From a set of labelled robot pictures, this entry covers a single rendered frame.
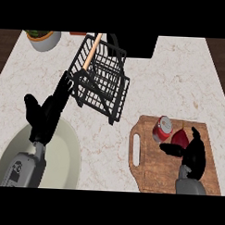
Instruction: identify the black tiered wire basket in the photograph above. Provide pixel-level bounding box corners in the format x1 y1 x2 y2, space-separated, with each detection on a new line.
65 31 133 127

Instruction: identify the brown wooden cutting board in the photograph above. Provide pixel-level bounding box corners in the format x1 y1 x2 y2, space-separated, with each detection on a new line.
127 114 225 197

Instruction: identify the red pear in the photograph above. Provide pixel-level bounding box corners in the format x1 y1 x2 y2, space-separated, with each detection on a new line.
170 120 191 150

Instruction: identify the pale cream plate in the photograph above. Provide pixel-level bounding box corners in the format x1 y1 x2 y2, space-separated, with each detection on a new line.
0 114 84 191

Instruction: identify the red can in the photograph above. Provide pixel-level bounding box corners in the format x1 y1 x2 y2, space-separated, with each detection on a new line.
151 114 174 144

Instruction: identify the white potted plant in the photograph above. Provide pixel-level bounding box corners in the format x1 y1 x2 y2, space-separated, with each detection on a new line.
23 30 62 54

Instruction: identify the black appliance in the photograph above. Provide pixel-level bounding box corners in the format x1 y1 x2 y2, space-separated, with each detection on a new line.
105 33 158 60

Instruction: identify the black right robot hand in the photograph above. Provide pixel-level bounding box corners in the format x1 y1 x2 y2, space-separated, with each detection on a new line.
157 125 208 181

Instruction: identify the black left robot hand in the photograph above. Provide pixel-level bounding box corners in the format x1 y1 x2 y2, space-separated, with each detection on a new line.
21 68 75 148

